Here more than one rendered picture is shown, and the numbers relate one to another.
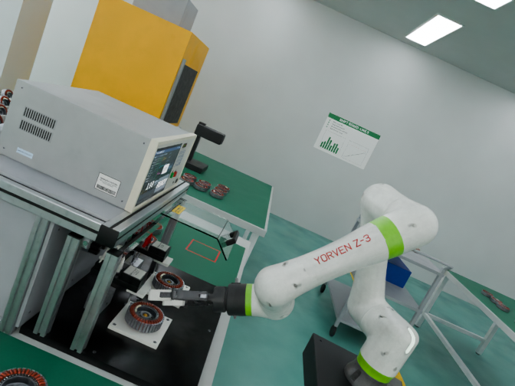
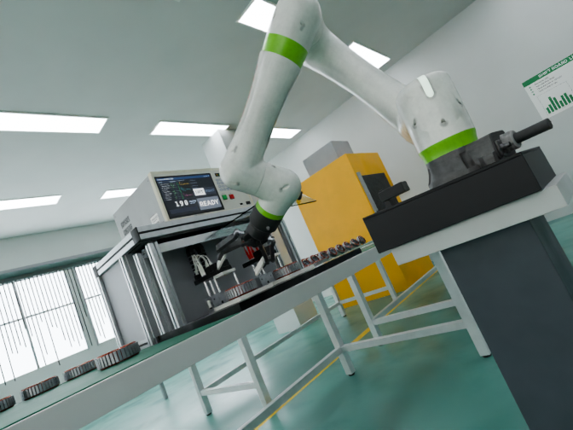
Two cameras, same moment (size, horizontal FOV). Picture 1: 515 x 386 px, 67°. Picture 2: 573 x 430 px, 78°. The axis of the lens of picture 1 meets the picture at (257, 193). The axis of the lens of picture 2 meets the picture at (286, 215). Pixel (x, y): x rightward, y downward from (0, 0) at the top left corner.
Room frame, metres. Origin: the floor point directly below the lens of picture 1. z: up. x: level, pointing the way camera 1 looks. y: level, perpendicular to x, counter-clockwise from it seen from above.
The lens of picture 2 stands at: (0.30, -0.80, 0.79)
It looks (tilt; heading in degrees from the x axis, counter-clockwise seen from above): 9 degrees up; 41
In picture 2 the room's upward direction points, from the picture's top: 24 degrees counter-clockwise
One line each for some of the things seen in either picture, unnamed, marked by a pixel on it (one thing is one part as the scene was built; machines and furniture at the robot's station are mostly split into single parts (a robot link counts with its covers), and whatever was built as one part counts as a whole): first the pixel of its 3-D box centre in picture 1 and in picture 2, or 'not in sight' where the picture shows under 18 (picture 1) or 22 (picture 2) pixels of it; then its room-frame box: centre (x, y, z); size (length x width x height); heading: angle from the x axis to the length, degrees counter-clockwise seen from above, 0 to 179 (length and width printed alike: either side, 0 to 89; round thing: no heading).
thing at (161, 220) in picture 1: (154, 226); (227, 232); (1.16, 0.25, 1.03); 0.62 x 0.01 x 0.03; 1
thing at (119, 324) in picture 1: (142, 323); (243, 296); (1.04, 0.15, 0.78); 0.15 x 0.15 x 0.01; 1
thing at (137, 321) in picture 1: (145, 316); (240, 289); (1.04, 0.15, 0.80); 0.11 x 0.11 x 0.04
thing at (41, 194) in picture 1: (97, 178); (193, 236); (1.16, 0.47, 1.09); 0.68 x 0.44 x 0.05; 1
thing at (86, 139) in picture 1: (112, 142); (184, 210); (1.17, 0.48, 1.22); 0.44 x 0.39 x 0.20; 1
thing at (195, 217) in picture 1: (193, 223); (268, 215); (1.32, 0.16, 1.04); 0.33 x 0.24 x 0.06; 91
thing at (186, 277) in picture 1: (149, 306); (267, 291); (1.16, 0.17, 0.76); 0.64 x 0.47 x 0.02; 1
